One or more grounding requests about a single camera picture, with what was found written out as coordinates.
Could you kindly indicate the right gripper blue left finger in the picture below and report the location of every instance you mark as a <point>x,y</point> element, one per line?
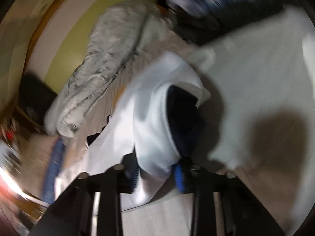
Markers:
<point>131,169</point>

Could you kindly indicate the black folded garment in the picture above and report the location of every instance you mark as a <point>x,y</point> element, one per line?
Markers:
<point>219,22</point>

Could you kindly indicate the white and navy varsity jacket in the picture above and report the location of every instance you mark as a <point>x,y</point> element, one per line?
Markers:
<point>139,124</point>

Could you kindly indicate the light grey floral duvet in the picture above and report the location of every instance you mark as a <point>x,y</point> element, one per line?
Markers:
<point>118,36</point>

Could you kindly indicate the black hanging bag with logo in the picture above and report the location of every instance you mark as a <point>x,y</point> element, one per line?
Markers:
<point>34,100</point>

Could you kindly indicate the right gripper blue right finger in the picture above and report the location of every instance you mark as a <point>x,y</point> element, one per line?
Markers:
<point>183,178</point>

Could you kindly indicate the blue patterned pillow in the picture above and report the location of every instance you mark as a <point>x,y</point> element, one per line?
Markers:
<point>53,169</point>

